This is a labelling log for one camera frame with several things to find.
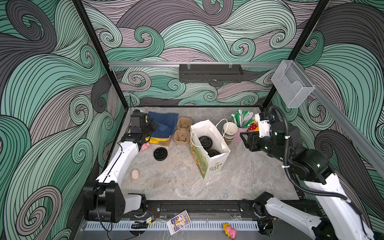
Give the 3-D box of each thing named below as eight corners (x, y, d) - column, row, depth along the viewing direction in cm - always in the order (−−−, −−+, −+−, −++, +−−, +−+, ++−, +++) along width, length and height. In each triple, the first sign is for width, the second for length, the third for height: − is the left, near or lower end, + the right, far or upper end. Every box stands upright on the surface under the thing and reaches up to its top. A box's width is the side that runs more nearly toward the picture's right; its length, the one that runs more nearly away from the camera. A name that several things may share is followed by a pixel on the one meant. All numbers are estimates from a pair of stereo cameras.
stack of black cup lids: (153, 160, 93) (152, 158, 90) (155, 149, 98) (154, 147, 95) (167, 160, 93) (166, 158, 90) (168, 149, 98) (167, 147, 95)
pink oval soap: (131, 180, 85) (129, 178, 83) (133, 170, 88) (132, 169, 86) (138, 180, 85) (137, 178, 83) (140, 170, 88) (139, 169, 86)
